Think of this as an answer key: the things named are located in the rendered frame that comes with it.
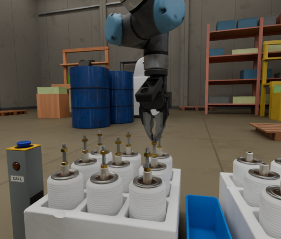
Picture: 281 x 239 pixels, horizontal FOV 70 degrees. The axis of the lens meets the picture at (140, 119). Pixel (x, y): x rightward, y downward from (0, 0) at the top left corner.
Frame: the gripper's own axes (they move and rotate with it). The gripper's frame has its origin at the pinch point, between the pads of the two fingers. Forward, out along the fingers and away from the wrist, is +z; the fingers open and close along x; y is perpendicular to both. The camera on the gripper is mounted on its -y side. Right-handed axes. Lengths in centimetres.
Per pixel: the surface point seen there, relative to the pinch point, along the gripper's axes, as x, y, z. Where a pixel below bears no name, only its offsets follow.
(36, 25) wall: 865, 640, -367
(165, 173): -4.4, -1.4, 10.4
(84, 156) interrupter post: 22.7, -5.5, 7.3
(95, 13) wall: 565, 710, -392
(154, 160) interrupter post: -0.4, -0.4, 7.0
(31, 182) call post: 34.3, -16.5, 14.1
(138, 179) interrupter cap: -0.2, -11.4, 9.1
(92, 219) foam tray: 7.4, -20.8, 16.7
